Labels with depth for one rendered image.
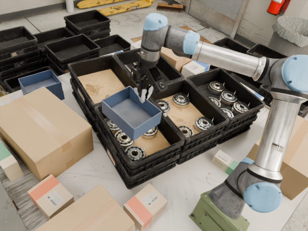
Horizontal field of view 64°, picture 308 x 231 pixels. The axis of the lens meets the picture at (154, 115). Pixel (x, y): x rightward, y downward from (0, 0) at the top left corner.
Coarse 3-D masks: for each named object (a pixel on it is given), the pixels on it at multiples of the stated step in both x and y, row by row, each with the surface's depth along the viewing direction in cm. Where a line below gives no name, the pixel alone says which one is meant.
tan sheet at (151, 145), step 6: (138, 138) 127; (144, 138) 128; (156, 138) 129; (162, 138) 129; (138, 144) 124; (144, 144) 125; (150, 144) 125; (156, 144) 126; (162, 144) 126; (168, 144) 127; (144, 150) 122; (150, 150) 123; (156, 150) 123
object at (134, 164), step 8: (96, 112) 123; (104, 120) 120; (168, 120) 125; (112, 136) 113; (120, 144) 111; (176, 144) 115; (120, 152) 110; (160, 152) 110; (128, 160) 105; (144, 160) 107
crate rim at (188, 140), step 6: (168, 84) 145; (198, 90) 145; (150, 96) 136; (204, 96) 141; (210, 102) 138; (216, 108) 136; (222, 114) 133; (228, 120) 130; (174, 126) 122; (216, 126) 126; (222, 126) 129; (180, 132) 120; (204, 132) 122; (186, 138) 118; (192, 138) 119
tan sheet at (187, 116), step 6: (168, 102) 149; (174, 108) 146; (180, 108) 147; (186, 108) 147; (192, 108) 148; (168, 114) 142; (174, 114) 143; (180, 114) 143; (186, 114) 144; (192, 114) 144; (198, 114) 145; (174, 120) 139; (180, 120) 140; (186, 120) 140; (192, 120) 141; (192, 126) 138; (198, 132) 135
